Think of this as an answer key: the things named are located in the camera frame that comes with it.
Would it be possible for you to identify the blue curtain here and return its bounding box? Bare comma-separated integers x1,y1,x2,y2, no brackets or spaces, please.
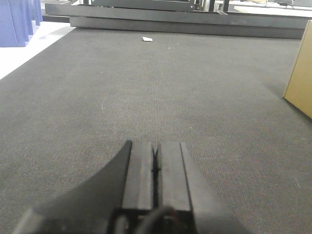
0,0,43,47

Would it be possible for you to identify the brown cardboard box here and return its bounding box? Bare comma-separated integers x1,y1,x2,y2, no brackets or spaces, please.
284,20,312,117

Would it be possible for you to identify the dark grey conveyor belt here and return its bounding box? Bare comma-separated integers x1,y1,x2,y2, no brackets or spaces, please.
0,29,312,234

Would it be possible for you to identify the dark metal conveyor frame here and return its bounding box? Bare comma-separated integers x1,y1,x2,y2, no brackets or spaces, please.
45,3,312,39

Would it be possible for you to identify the small white paper scrap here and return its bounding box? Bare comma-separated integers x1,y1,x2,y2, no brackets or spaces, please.
142,37,153,42

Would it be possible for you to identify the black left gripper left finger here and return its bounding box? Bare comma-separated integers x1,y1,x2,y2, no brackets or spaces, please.
15,140,154,234

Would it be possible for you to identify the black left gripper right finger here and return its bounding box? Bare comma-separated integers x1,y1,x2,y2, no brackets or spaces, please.
156,141,246,234

